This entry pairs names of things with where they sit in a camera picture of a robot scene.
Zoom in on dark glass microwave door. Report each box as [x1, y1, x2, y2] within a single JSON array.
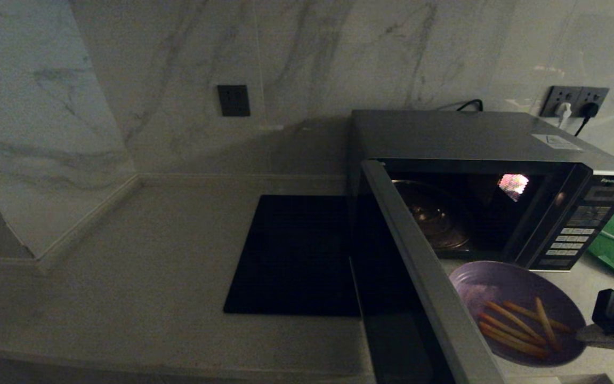
[[349, 159, 507, 384]]

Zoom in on orange french fry stick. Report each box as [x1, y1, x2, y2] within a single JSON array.
[[478, 313, 532, 342], [484, 301, 547, 345], [534, 297, 563, 352], [503, 301, 573, 333], [478, 322, 550, 359]]

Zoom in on black cable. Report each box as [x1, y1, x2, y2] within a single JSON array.
[[435, 99, 484, 111]]

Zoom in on black power plug with cable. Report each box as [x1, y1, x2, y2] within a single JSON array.
[[573, 102, 601, 138]]

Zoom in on purple plate with fries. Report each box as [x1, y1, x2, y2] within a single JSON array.
[[448, 260, 588, 367]]

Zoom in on dark single wall socket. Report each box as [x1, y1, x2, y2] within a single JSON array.
[[217, 84, 251, 117]]

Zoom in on silver Panasonic microwave oven body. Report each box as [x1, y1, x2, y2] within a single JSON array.
[[350, 109, 614, 273]]

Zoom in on black glass induction cooktop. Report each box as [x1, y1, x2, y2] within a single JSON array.
[[224, 194, 364, 317]]

